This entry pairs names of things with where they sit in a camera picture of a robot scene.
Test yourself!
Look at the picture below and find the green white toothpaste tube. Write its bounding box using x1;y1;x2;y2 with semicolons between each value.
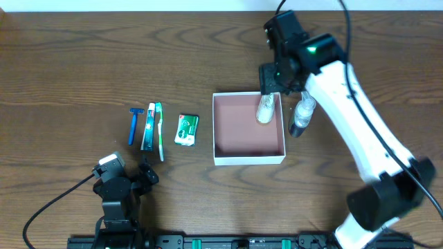
141;102;156;151

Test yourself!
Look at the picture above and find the clear bottle with dark base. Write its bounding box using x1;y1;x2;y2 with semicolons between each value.
289;91;316;138

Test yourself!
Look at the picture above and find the white cream tube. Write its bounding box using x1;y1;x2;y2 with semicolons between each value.
256;94;275;124

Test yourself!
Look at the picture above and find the blue disposable razor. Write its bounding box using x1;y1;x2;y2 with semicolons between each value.
128;108;145;146

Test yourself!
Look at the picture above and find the green white toothbrush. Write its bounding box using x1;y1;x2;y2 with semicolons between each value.
155;102;164;162

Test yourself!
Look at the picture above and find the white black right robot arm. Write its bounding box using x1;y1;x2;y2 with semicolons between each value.
259;31;435;248

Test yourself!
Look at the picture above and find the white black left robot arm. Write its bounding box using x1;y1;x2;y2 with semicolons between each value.
92;152;159;249

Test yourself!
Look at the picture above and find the green Dettol soap box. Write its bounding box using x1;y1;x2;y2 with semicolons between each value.
174;114;199;147

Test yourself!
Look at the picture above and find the white box with pink interior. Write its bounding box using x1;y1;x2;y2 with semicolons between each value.
213;91;286;166

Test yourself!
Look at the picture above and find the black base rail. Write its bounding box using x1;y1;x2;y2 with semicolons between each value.
66;234;415;249

